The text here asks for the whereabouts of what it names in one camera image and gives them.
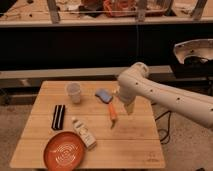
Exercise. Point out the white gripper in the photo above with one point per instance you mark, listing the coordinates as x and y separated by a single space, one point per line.
130 107

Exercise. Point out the silver robot base cover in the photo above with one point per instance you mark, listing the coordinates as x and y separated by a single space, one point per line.
201 48

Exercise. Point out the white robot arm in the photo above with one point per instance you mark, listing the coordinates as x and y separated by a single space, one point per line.
134 82

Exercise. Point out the white ceramic cup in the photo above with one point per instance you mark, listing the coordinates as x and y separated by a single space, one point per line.
73 90

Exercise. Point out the blue sponge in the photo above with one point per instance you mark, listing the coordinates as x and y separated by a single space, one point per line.
104 96

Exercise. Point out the wooden folding table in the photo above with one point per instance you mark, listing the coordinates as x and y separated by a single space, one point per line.
132 143

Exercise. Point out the black striped block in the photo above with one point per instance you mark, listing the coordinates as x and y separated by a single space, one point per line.
58 117

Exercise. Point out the orange patterned plate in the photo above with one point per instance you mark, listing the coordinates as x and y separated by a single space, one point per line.
63 152

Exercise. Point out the orange object on bench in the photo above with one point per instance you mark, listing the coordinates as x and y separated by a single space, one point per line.
119 8

